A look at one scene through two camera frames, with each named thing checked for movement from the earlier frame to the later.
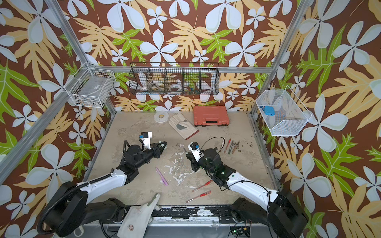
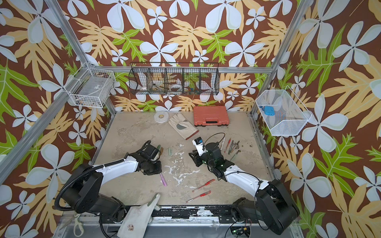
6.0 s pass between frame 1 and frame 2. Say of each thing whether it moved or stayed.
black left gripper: moved
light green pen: moved
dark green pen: stayed
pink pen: stayed
